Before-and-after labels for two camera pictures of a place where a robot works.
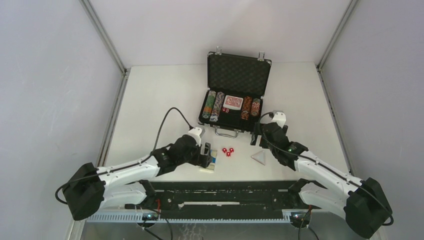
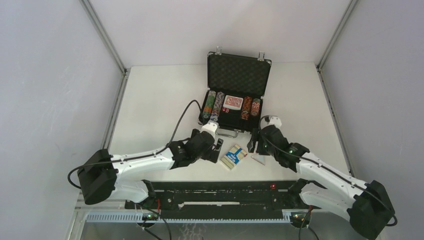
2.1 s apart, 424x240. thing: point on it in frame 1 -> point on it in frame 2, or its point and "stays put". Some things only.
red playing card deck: [233, 102] stays put
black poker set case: [236, 84] stays put
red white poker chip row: [255, 107] stays put
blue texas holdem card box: [211, 166] -> [233, 157]
